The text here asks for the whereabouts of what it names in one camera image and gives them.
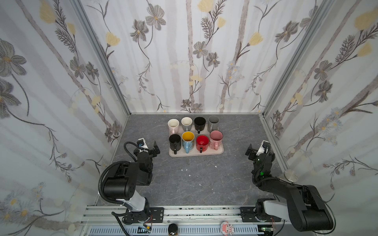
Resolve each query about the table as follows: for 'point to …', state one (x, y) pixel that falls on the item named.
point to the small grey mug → (186, 122)
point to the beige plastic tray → (181, 153)
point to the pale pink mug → (173, 124)
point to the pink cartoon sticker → (226, 228)
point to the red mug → (202, 142)
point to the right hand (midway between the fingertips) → (261, 145)
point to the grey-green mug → (213, 123)
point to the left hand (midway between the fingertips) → (148, 142)
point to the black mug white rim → (175, 141)
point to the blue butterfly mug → (187, 138)
